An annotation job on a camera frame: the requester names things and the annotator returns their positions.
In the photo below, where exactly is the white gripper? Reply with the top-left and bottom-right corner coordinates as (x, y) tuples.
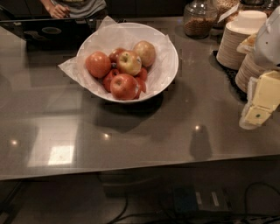
(236, 6), (280, 130)

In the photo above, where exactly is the red apple front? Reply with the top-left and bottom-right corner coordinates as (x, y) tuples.
(110, 73), (138, 100)

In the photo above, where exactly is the white paper bowl stack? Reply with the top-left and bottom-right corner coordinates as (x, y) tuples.
(226, 10), (267, 35)

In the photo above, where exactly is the pale apple back right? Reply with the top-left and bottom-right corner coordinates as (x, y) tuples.
(133, 40), (156, 67)

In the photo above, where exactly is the red apple right low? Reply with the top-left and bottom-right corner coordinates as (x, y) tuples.
(136, 67), (148, 81)

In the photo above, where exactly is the red apple low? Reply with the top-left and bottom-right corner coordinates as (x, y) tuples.
(102, 68), (119, 93)
(136, 67), (148, 81)

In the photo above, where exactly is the yellow red apple centre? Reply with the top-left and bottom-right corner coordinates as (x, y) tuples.
(116, 51), (142, 76)

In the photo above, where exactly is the dark red apple back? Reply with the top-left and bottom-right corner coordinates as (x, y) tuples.
(108, 47), (124, 63)

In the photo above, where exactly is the red apple middle low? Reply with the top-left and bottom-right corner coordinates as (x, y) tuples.
(102, 68), (119, 93)

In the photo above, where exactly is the red apple far left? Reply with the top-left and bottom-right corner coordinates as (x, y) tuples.
(86, 51), (111, 78)

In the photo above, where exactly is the bystander hand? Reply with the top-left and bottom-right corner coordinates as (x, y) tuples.
(47, 4), (70, 18)

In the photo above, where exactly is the paper plate stack front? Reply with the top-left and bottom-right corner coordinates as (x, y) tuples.
(235, 52), (265, 93)

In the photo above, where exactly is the paper plate stack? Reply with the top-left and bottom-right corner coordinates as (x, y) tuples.
(235, 52), (265, 93)
(216, 21), (256, 70)

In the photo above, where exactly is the black tray mat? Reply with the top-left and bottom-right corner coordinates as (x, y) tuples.
(212, 50), (247, 103)

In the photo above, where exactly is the paper plate stack back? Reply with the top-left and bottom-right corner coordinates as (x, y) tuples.
(216, 21), (256, 70)

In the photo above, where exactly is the glass jar with nuts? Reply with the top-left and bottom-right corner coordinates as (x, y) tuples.
(183, 0), (217, 39)

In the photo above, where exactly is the dark power box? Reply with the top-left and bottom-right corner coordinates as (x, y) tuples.
(172, 185), (232, 214)

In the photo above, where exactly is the white paper liner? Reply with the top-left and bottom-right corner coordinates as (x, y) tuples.
(58, 15), (176, 100)

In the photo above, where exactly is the black cable on floor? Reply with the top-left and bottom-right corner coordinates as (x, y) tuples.
(104, 181), (280, 224)

